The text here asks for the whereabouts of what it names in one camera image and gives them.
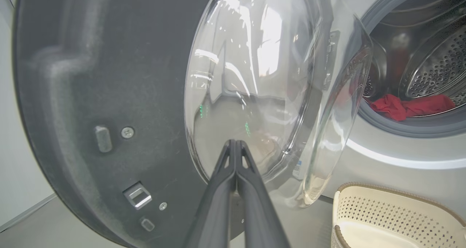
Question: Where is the white front-load washing machine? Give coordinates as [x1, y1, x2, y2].
[320, 0, 466, 221]

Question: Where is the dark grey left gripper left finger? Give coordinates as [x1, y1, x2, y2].
[184, 139, 237, 248]

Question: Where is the cream perforated basket brown rim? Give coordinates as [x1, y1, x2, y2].
[331, 182, 466, 248]

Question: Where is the red Bulls 23 jersey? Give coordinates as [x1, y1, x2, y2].
[369, 93, 456, 122]

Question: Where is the blue energy label sticker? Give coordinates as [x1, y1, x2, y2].
[292, 160, 304, 180]

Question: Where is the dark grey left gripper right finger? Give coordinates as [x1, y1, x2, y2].
[236, 141, 291, 248]

